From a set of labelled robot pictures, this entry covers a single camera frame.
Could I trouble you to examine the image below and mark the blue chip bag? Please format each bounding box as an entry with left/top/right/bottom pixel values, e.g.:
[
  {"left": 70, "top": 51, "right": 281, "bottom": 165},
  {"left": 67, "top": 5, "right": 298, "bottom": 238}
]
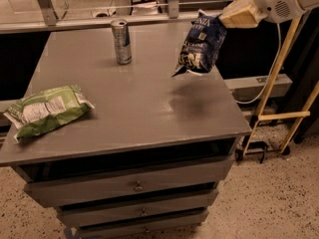
[{"left": 172, "top": 10, "right": 227, "bottom": 77}]

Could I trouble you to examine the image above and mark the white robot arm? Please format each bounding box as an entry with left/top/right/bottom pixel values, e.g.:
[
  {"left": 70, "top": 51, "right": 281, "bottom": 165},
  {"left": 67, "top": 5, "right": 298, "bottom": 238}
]
[{"left": 219, "top": 0, "right": 319, "bottom": 29}]

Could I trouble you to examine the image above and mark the silver redbull can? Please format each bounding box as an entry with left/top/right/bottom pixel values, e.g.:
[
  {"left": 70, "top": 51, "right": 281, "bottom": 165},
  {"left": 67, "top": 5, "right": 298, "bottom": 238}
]
[{"left": 111, "top": 19, "right": 132, "bottom": 65}]

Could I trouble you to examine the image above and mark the green chip bag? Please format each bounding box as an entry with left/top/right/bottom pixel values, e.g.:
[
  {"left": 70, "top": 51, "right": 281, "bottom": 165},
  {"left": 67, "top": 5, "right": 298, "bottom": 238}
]
[{"left": 4, "top": 85, "right": 94, "bottom": 140}]

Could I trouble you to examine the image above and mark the grey drawer cabinet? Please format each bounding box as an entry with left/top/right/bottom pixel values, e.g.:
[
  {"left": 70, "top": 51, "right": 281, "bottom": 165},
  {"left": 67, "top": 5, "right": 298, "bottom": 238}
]
[{"left": 0, "top": 21, "right": 252, "bottom": 239}]

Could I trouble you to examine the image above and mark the grey metal railing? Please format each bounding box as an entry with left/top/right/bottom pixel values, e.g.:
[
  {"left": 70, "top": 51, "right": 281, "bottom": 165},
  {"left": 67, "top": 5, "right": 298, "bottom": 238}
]
[{"left": 0, "top": 0, "right": 233, "bottom": 36}]

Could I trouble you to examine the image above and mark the bottom grey drawer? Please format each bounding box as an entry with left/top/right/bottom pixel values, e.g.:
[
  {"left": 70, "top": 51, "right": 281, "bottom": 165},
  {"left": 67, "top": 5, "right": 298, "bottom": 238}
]
[{"left": 78, "top": 208, "right": 208, "bottom": 239}]

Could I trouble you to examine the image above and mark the grey drawer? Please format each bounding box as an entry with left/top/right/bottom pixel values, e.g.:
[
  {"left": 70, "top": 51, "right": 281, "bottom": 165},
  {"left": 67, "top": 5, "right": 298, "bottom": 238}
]
[
  {"left": 24, "top": 155, "right": 234, "bottom": 207},
  {"left": 58, "top": 188, "right": 218, "bottom": 228},
  {"left": 78, "top": 208, "right": 208, "bottom": 239}
]

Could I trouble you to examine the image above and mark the middle grey drawer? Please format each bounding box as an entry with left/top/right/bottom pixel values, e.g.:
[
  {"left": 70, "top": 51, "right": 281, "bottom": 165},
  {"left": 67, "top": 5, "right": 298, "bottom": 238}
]
[{"left": 58, "top": 188, "right": 218, "bottom": 228}]

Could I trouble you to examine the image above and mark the top grey drawer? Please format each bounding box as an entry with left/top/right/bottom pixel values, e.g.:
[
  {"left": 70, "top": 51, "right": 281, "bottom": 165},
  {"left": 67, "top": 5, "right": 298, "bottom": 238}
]
[{"left": 24, "top": 155, "right": 234, "bottom": 207}]

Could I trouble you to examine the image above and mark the white cable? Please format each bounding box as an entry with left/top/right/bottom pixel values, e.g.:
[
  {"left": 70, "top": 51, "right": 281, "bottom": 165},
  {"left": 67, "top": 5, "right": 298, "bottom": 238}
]
[{"left": 234, "top": 23, "right": 283, "bottom": 106}]

